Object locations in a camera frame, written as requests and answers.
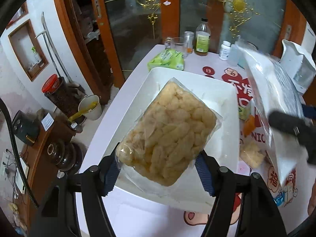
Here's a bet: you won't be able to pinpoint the white blue pouch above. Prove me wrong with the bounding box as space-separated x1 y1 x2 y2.
237 40 304 185

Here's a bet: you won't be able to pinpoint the rice puff cake pack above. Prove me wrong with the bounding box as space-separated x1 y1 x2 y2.
116 78 222 187

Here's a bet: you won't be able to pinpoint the rice puff cake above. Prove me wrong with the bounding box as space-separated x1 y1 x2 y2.
239 141 266 169

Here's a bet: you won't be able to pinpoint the white orange snack stick pack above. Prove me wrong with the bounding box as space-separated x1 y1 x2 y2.
243 115 256 137

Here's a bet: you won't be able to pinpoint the small green yellow packet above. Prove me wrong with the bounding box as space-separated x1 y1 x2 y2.
238 99 255 120

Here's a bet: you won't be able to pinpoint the person right hand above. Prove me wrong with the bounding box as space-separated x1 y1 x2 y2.
308 180 316 216

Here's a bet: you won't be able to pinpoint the white desktop organizer box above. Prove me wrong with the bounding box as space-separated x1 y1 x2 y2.
280 39 315 95

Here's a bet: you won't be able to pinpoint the white bucket yellow contents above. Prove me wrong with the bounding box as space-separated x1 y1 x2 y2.
68 95 102 122

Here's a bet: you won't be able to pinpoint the pink printed tablecloth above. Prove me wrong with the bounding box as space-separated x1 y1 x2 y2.
75 44 315 236

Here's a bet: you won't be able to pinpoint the translucent squeeze bottle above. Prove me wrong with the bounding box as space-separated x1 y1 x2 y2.
227 44 241 66

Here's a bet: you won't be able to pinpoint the red lid dark jar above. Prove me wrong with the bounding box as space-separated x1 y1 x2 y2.
41 74 79 118

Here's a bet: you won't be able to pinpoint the white pill bottle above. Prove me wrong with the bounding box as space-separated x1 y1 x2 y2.
219 40 231 61

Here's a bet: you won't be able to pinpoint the green tissue pack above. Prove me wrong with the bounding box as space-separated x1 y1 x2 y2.
147 49 184 71

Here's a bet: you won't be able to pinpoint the glass bottle green label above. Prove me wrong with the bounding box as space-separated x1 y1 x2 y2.
194 18 211 56

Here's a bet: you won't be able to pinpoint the clear drinking glass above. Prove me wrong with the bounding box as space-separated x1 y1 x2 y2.
171 37 187 58

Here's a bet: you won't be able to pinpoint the small spice jar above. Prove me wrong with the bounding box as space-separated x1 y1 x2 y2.
184 31 194 54

